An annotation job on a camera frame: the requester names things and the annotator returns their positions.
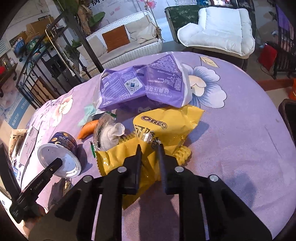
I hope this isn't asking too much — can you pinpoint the blue white round tub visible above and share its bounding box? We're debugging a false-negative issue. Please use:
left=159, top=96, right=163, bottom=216
left=37, top=132, right=82, bottom=178

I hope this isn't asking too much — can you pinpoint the light green cloth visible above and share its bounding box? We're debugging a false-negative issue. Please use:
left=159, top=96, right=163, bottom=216
left=78, top=104, right=103, bottom=126

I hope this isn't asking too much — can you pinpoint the purple floral bed sheet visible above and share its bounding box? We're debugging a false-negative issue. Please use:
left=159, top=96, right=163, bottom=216
left=22, top=52, right=295, bottom=240

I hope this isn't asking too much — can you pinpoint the purple plastic package bag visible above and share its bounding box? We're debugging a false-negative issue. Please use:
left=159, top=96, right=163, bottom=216
left=94, top=54, right=192, bottom=112

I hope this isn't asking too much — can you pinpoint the white padded lounge chair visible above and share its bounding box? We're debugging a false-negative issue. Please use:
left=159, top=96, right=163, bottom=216
left=177, top=6, right=255, bottom=59

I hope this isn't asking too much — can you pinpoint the black metal rack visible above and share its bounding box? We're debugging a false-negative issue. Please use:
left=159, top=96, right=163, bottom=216
left=268, top=3, right=295, bottom=79

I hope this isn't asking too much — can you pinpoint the black trash bin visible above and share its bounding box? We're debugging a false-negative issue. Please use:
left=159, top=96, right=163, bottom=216
left=278, top=99, right=296, bottom=145

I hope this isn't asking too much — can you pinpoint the black metal bed frame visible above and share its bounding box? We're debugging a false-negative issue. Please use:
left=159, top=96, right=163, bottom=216
left=16, top=11, right=104, bottom=109

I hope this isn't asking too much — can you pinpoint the left hand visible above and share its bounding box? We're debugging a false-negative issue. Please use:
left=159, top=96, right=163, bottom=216
left=23, top=205, right=46, bottom=238

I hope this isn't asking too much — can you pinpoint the yellow Oreo snack bag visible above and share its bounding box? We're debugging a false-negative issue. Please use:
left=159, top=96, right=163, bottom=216
left=96, top=105, right=204, bottom=209

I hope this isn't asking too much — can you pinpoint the white wicker sofa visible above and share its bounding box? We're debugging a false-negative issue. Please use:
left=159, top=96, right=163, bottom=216
left=86, top=11, right=163, bottom=69

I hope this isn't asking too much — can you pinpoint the orange carrot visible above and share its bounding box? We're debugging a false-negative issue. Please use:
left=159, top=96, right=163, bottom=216
left=77, top=120, right=98, bottom=140

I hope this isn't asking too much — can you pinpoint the orange sofa cushion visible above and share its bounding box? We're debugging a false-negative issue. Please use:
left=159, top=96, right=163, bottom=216
left=102, top=25, right=130, bottom=53

